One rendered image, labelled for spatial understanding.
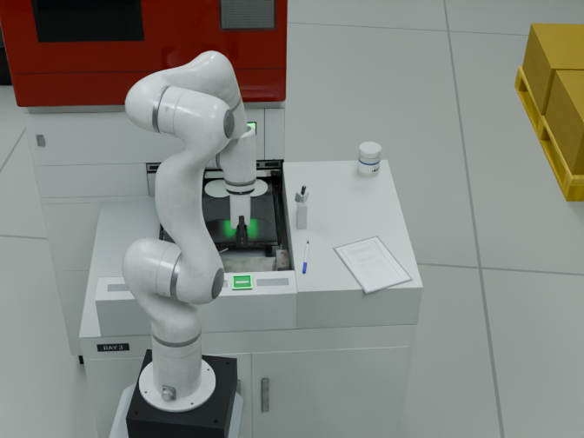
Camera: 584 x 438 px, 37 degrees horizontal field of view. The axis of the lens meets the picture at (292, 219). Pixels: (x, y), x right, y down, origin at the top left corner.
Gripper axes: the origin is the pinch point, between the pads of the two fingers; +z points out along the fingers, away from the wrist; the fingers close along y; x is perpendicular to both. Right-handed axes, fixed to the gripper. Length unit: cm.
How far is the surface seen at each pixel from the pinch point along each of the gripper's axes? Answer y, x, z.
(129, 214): -55, -37, 19
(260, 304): 1.1, 4.5, 20.1
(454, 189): -187, 110, 78
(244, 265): -20.5, 0.7, 20.0
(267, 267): -19.4, 7.4, 20.2
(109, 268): -29, -41, 24
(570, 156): -181, 165, 59
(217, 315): 0.5, -7.4, 23.3
